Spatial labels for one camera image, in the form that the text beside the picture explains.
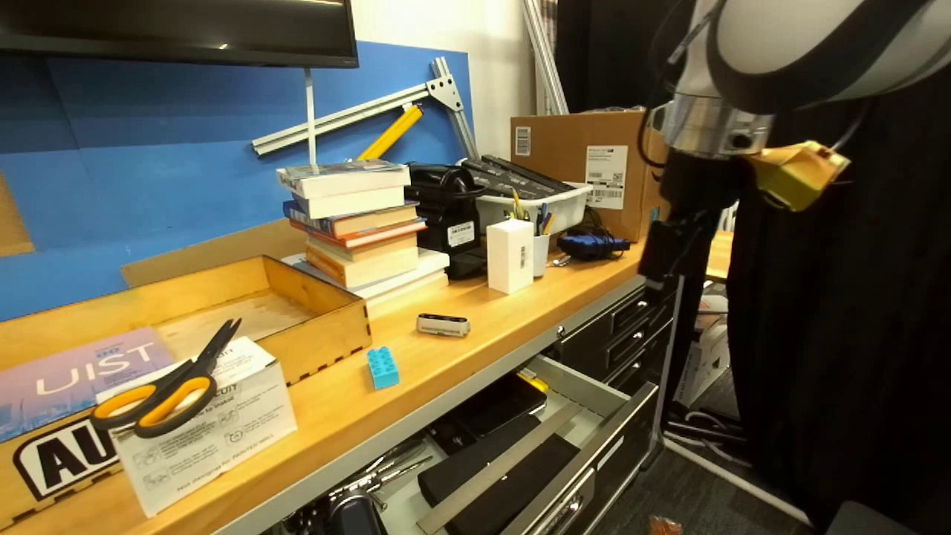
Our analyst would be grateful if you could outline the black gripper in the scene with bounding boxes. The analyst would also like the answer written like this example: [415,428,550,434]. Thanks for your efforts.
[635,152,754,290]

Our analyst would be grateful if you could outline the blue building block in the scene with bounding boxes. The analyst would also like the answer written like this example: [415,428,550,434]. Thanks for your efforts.
[363,344,403,393]

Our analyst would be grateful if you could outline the black drawer cabinet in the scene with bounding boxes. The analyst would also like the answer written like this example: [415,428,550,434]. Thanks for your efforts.
[543,274,689,468]

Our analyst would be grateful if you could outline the open grey metal drawer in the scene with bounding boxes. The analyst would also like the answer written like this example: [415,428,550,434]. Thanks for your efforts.
[264,349,663,535]

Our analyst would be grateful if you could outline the black case in drawer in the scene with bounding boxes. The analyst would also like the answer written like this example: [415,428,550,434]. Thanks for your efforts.
[412,370,582,535]

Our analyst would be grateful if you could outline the white pen cup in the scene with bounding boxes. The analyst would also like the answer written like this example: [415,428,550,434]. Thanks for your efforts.
[528,232,556,283]

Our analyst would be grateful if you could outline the pens in cup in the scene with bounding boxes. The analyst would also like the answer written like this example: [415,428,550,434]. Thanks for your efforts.
[507,193,559,240]

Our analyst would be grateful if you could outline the brown cardboard shipping box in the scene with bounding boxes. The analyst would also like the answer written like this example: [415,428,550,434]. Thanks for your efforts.
[507,107,669,247]

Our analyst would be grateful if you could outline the white plastic bin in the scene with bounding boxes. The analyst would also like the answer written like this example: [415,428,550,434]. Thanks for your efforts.
[473,179,598,237]

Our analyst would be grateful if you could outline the small white carton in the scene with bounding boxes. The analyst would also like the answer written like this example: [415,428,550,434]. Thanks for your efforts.
[485,217,537,299]

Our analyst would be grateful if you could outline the black trays in bin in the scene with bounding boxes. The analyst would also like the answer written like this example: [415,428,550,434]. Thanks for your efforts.
[460,153,579,202]

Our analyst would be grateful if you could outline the black curtain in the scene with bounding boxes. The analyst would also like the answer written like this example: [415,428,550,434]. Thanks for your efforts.
[552,0,951,535]

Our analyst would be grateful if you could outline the black label printer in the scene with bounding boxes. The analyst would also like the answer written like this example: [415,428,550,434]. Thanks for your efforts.
[403,161,489,283]

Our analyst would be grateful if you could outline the leaning aluminium extrusion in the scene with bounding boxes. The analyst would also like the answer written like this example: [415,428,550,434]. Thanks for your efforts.
[516,0,574,119]

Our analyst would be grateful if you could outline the large white flat book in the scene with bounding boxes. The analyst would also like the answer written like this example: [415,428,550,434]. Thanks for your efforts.
[281,247,455,320]

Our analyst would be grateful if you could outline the brown red book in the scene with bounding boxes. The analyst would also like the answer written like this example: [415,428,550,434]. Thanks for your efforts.
[284,202,430,256]

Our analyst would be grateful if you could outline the yellow bar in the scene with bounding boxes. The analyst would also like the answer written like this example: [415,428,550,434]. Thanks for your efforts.
[353,100,426,167]

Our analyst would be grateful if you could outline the thick tan book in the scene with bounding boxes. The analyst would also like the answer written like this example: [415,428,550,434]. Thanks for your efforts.
[304,235,426,290]

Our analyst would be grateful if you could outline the white book blue cover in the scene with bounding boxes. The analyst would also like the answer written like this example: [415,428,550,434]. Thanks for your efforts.
[281,185,412,223]

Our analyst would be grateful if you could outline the thin white book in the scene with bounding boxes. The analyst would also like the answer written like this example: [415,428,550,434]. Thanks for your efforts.
[274,161,412,198]

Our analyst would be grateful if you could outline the thin white rod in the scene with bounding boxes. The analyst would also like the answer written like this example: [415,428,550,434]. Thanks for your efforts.
[299,64,322,171]

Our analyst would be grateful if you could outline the shallow wooden tray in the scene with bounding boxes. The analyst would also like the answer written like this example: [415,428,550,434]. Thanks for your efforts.
[0,253,375,388]

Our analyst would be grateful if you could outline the white printed paper sheet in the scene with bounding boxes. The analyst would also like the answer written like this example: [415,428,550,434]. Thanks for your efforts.
[96,333,299,519]

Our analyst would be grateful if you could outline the black monitor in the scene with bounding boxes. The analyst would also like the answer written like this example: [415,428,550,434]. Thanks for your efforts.
[0,0,363,70]

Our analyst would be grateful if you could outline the purple UIST sheet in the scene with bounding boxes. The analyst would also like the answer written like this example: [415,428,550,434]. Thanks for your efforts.
[0,326,179,445]

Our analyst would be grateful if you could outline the black white AI sticker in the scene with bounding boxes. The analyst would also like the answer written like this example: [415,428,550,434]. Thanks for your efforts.
[8,418,127,504]

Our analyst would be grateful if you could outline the gold wrist camera mount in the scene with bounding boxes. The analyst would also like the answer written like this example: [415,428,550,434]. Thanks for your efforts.
[748,137,852,213]

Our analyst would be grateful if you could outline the yellow handled scissors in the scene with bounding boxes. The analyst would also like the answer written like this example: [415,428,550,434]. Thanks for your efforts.
[88,315,243,439]

